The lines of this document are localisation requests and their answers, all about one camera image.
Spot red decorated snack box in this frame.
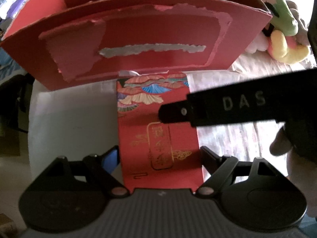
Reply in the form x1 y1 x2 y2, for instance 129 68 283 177
116 73 203 191

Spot red cardboard box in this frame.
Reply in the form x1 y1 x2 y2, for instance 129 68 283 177
1 0 271 90

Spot person right hand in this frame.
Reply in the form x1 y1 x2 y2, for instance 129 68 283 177
270 127 316 218

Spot yellow banana plush toy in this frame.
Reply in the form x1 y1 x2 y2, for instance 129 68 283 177
267 30 310 64

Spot mauve bear plush toy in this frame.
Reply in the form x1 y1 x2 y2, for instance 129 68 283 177
286 0 310 46

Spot pink plush toy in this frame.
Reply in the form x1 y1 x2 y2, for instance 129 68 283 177
245 32 270 54

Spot green pea plush toy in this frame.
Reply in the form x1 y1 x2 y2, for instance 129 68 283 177
261 0 298 37

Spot purple cartoon tissue pack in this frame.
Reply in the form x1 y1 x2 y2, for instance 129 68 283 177
7 0 28 19

